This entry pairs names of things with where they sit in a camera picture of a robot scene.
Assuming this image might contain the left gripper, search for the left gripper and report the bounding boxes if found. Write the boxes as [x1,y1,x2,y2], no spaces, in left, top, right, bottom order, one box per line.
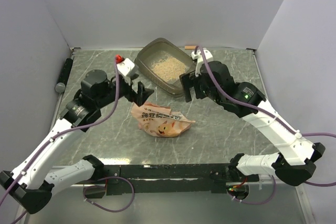
[96,72,154,108]

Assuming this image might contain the pink cat litter bag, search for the pink cat litter bag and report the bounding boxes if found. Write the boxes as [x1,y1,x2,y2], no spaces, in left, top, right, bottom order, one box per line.
[130,102,195,138]

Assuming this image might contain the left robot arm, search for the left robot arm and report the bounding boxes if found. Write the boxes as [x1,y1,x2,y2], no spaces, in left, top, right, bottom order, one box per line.
[1,70,154,214]

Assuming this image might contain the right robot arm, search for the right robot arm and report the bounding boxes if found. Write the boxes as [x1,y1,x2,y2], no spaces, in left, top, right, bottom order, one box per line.
[180,61,325,186]

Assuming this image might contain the clean litter granules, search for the clean litter granules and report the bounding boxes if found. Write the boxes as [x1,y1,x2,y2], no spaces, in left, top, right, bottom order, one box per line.
[150,56,188,84]

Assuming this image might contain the grey plastic litter box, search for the grey plastic litter box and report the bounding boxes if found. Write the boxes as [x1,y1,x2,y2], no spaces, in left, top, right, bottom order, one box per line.
[134,38,196,97]

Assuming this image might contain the small orange block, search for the small orange block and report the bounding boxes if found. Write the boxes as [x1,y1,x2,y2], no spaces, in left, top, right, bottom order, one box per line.
[184,46,196,50]

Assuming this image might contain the black cylinder with grey cap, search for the black cylinder with grey cap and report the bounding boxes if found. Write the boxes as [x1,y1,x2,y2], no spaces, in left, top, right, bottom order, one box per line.
[55,58,73,93]

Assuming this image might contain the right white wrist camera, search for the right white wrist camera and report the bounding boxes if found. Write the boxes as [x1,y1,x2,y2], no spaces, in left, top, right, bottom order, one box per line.
[191,49,213,77]

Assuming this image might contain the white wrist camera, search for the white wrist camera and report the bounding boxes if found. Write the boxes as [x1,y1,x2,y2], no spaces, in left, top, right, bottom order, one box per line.
[115,55,138,84]
[191,49,213,77]

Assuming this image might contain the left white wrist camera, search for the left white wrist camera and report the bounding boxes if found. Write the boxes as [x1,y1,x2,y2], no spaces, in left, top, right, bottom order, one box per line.
[115,55,138,84]

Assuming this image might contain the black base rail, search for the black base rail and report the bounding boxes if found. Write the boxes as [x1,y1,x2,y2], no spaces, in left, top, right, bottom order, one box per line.
[101,163,259,194]

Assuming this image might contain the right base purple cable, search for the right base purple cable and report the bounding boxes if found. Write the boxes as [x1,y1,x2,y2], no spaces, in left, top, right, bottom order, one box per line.
[227,176,276,205]

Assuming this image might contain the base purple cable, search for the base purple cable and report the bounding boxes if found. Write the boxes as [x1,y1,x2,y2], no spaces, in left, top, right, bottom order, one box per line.
[82,176,135,212]
[227,176,276,205]

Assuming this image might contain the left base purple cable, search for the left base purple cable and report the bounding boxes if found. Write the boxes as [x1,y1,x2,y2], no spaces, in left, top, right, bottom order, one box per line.
[82,176,135,212]

